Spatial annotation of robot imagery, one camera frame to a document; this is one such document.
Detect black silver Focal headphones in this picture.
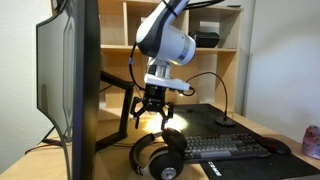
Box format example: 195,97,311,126
129,127,188,180

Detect thin black desk cable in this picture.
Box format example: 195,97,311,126
24,139,134,156

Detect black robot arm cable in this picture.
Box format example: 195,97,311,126
128,43,148,98

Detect black red computer mouse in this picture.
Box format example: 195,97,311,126
256,135,292,156

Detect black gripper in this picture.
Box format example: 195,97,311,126
129,84,175,131

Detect black grey mechanical keyboard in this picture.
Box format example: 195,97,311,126
179,132,272,164

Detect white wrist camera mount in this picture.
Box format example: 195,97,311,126
143,73,192,93

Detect black box on shelf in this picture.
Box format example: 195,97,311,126
188,29,221,49

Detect black curved computer monitor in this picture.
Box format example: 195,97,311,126
35,0,102,180

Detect black gooseneck desk lamp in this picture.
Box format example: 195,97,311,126
178,71,237,128

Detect black desk mat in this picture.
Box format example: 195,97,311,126
166,103,320,180

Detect light wooden shelf unit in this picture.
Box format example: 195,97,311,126
49,0,244,116

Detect pink soda can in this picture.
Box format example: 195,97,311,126
301,124,320,160

